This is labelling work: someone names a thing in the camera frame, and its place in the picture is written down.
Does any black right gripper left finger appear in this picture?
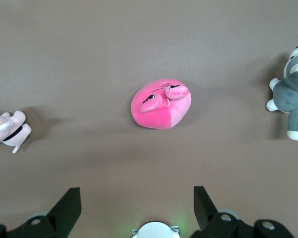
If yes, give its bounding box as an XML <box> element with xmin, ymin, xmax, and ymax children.
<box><xmin>0</xmin><ymin>187</ymin><xmax>82</xmax><ymax>238</ymax></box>

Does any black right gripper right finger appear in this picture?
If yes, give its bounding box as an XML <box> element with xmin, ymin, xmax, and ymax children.
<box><xmin>190</xmin><ymin>185</ymin><xmax>295</xmax><ymax>238</ymax></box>

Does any bright pink round plush toy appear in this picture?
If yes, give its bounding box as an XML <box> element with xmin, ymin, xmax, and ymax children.
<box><xmin>130</xmin><ymin>78</ymin><xmax>192</xmax><ymax>130</ymax></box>

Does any pale pink plush toy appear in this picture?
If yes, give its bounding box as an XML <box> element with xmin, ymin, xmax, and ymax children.
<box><xmin>0</xmin><ymin>109</ymin><xmax>32</xmax><ymax>154</ymax></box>

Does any grey and white plush toy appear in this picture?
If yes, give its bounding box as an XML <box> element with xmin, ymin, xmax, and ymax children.
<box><xmin>265</xmin><ymin>45</ymin><xmax>298</xmax><ymax>142</ymax></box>

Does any brown table cover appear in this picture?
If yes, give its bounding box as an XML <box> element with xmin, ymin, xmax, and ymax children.
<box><xmin>0</xmin><ymin>0</ymin><xmax>298</xmax><ymax>238</ymax></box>

